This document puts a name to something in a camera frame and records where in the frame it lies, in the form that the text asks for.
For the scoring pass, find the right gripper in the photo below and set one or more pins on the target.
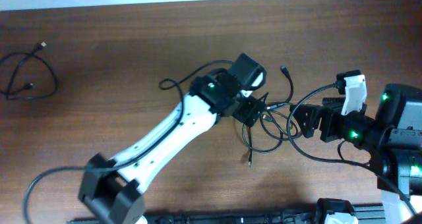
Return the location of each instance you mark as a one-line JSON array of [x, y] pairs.
[[330, 111]]

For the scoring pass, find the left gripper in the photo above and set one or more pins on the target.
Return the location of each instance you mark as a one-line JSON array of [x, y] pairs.
[[244, 113]]

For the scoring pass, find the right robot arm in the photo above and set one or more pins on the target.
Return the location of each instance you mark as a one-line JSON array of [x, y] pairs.
[[392, 138]]

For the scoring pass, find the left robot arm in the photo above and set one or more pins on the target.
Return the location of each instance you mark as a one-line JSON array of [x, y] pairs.
[[112, 189]]

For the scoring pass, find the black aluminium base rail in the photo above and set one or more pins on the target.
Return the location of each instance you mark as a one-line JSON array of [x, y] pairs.
[[326, 210]]

